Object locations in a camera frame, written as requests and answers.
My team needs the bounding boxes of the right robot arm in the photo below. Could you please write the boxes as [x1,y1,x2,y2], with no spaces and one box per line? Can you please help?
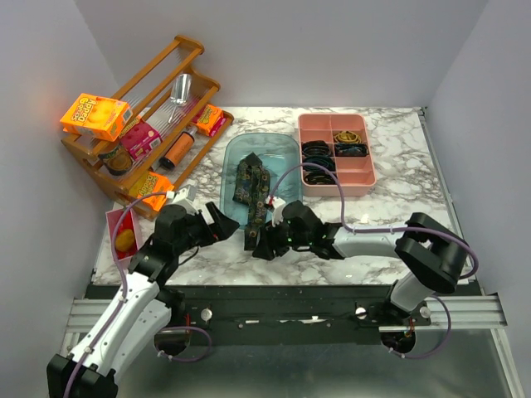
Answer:
[252,201,469,325]

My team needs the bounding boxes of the yellow toy fruit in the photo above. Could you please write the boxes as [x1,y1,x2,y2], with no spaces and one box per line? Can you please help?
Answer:
[114,229,135,253]

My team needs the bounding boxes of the dark patterned necktie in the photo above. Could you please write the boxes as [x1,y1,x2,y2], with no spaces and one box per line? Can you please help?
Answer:
[232,153,270,251]

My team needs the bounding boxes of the orange bottle black cap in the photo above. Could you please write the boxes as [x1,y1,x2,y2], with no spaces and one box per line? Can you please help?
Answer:
[159,125,197,170]

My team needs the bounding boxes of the wooden tiered rack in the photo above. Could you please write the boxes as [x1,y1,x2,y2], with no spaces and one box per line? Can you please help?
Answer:
[61,35,221,206]

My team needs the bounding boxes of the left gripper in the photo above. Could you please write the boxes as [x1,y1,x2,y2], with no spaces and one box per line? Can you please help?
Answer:
[174,201,239,255]

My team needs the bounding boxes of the rolled dark gold tie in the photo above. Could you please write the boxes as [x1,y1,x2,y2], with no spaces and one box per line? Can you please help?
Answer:
[304,172,335,186]

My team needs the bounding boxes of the teal transparent plastic tray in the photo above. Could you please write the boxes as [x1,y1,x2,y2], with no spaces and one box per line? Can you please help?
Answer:
[220,133,300,229]

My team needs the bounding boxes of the rolled dark blue tie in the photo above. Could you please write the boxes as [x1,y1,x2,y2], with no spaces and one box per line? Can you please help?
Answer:
[334,143,368,158]

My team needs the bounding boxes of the rolled black tie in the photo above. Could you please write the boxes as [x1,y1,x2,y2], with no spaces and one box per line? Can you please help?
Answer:
[301,140,332,157]

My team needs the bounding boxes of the pink sponge box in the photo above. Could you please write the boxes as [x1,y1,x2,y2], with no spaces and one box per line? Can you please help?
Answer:
[119,118,162,161]

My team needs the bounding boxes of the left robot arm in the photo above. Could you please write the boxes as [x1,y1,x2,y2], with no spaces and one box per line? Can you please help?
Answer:
[46,202,239,397]

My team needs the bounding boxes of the small pink bin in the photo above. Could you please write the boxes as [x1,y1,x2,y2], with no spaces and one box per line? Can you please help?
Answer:
[105,209,144,268]

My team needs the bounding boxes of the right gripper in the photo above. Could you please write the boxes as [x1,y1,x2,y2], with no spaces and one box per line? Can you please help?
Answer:
[251,215,311,261]

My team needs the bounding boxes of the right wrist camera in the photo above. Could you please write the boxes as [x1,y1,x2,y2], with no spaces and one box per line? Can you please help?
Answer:
[266,196,286,226]

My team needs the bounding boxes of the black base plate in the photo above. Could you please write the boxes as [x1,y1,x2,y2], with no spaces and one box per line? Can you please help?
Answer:
[84,284,485,347]

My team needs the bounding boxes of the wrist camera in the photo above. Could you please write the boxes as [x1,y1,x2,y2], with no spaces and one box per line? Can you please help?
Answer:
[266,196,286,226]
[165,185,197,212]

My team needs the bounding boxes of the small orange box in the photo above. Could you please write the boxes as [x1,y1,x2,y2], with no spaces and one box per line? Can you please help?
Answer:
[192,104,226,137]

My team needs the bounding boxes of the dark round can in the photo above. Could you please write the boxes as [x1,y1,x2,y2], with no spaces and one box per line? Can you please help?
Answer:
[98,140,133,177]

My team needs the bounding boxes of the aluminium rail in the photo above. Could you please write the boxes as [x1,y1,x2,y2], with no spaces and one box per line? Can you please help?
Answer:
[66,295,507,333]

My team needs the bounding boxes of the pink divided organizer box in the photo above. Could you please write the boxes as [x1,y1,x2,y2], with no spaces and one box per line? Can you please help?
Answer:
[298,113,377,197]

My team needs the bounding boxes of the large orange sponge box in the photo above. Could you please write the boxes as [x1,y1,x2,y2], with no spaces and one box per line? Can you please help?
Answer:
[60,93,133,142]

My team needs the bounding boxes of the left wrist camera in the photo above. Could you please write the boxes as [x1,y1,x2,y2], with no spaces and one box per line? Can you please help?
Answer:
[165,185,197,212]

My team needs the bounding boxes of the orange box lower shelf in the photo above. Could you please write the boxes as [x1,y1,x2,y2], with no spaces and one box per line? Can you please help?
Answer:
[129,171,174,211]

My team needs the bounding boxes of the rolled teal tie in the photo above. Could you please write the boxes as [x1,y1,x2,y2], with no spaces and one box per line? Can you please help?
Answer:
[303,155,336,172]

